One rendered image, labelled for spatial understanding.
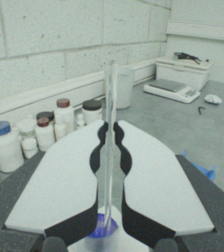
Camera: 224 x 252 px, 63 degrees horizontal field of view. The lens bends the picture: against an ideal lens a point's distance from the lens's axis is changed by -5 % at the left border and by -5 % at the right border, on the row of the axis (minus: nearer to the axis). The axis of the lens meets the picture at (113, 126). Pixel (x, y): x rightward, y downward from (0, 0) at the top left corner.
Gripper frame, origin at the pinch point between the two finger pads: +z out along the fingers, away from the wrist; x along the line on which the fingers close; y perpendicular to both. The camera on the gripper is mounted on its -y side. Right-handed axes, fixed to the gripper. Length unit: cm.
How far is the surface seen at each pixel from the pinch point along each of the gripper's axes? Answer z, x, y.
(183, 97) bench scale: 72, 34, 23
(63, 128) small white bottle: 35.5, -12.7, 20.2
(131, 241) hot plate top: 2.0, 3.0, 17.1
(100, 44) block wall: 80, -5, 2
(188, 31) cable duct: 130, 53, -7
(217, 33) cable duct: 119, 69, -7
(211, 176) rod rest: 21.3, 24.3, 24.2
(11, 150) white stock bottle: 23.4, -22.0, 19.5
